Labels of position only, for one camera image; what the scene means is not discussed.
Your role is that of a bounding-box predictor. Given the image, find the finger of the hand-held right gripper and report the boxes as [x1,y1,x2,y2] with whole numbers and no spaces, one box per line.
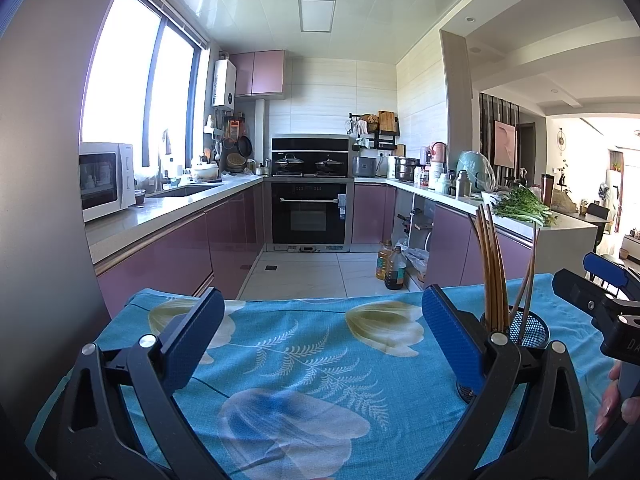
[551,269,640,328]
[582,252,640,291]

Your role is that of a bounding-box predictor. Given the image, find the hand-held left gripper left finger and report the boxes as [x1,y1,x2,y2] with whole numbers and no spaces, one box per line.
[32,287,226,480]

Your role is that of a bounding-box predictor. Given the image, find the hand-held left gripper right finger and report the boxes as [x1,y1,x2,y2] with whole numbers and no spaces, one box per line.
[421,284,596,480]

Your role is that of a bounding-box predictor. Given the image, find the black mesh utensil holder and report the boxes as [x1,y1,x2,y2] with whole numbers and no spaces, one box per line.
[457,310,551,403]

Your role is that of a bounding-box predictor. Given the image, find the bundle of chopsticks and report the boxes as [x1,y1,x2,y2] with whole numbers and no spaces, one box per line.
[474,204,540,343]

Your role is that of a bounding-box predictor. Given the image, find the person's right hand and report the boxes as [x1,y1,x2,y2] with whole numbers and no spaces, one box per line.
[595,362,623,436]

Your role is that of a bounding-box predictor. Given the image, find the white plastic bag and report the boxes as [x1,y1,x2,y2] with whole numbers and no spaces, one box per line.
[402,247,431,281]

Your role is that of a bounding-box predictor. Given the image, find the pink base cabinets with sink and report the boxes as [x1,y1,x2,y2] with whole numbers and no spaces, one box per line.
[95,182,266,306]

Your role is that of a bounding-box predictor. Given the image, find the dark oil bottle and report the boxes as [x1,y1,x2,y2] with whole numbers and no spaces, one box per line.
[384,246,407,291]

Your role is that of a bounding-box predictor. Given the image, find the green leafy vegetables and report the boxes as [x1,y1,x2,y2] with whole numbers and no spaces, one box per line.
[492,187,558,227]

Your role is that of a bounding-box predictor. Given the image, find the yellow oil bottle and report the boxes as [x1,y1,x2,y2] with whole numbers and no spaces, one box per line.
[376,241,393,281]

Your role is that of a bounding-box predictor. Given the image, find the blue floral tablecloth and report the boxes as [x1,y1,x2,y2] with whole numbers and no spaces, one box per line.
[25,272,618,480]

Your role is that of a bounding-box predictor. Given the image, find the green air fryer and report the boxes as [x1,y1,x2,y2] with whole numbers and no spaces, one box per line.
[456,151,496,192]

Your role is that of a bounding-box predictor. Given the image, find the black built-in oven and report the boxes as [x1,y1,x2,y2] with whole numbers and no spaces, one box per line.
[270,180,351,246]

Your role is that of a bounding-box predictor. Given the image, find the steel stockpot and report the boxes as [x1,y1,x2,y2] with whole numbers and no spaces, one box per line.
[394,156,421,182]

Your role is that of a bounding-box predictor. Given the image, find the wooden slat partition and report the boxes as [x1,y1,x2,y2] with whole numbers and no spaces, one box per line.
[479,92,521,181]

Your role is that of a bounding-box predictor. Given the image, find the white microwave oven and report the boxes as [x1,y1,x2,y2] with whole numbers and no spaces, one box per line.
[79,142,137,223]

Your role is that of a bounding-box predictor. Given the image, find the black range hood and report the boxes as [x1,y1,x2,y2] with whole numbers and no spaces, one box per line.
[271,136,351,178]

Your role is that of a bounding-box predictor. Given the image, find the white water heater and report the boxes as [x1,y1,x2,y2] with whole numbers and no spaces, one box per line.
[212,59,237,108]

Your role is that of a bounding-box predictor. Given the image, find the kitchen window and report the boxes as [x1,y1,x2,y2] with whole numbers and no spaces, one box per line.
[82,0,211,168]

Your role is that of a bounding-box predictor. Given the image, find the ceiling light panel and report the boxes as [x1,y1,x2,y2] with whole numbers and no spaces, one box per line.
[299,0,337,33]

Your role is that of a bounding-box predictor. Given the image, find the pink wall picture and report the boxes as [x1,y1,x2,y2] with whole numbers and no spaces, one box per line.
[494,121,518,168]

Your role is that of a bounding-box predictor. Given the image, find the black wall rack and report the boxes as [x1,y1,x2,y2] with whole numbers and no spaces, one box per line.
[348,110,401,150]

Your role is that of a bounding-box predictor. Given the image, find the pink wall cabinet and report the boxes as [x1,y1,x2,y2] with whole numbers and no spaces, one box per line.
[230,50,286,97]

